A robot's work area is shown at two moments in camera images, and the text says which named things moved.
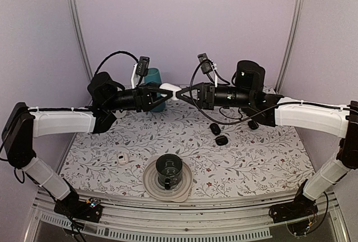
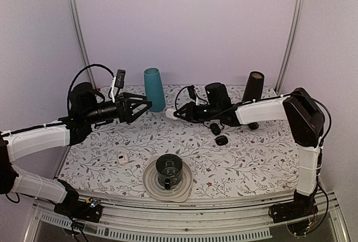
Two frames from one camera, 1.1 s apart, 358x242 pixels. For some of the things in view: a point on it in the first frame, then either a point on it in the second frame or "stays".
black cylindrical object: x=215 y=128 stays
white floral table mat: x=222 y=150 stays
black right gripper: x=208 y=103 to x=190 y=109
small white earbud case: x=122 y=158 stays
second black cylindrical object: x=253 y=124 stays
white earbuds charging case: x=170 y=87 to x=169 y=113
